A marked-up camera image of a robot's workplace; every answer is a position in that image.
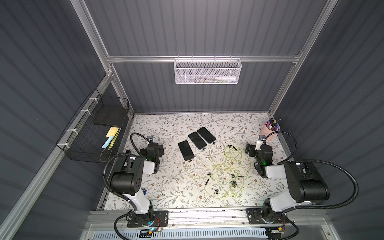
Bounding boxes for green wired earphones tangle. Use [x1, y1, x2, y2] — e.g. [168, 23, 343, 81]
[184, 144, 252, 200]

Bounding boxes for blue-edged black smartphone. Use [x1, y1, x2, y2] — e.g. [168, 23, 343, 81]
[188, 132, 207, 150]

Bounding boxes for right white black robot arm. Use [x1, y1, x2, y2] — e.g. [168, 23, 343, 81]
[245, 144, 330, 218]

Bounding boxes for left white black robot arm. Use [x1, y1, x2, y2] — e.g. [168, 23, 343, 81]
[103, 143, 165, 215]

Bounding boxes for pink pen cup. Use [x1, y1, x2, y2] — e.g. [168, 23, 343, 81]
[259, 118, 281, 137]

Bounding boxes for yellow sticky notes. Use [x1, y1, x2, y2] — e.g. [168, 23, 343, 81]
[106, 127, 120, 138]

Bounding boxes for black notebook in basket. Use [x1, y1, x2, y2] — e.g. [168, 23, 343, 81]
[93, 105, 127, 127]

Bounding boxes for white marker in basket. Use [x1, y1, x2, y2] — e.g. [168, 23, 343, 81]
[215, 76, 238, 83]

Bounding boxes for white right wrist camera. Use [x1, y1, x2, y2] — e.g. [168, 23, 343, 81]
[255, 135, 266, 151]

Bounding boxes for left black corrugated cable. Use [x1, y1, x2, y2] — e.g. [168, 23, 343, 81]
[102, 131, 151, 202]

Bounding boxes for black corrugated cable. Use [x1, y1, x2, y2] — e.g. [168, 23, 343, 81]
[102, 131, 151, 202]
[263, 130, 360, 210]

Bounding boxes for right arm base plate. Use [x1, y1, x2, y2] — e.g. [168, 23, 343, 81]
[246, 208, 286, 225]

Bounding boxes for black wire wall basket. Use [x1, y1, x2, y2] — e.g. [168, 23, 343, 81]
[57, 90, 130, 163]

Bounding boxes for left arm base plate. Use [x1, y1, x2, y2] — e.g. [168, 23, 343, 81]
[126, 211, 169, 228]

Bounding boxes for white wire mesh basket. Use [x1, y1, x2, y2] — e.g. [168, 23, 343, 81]
[173, 58, 242, 85]

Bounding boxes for right black corrugated cable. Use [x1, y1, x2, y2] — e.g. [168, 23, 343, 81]
[263, 130, 360, 210]

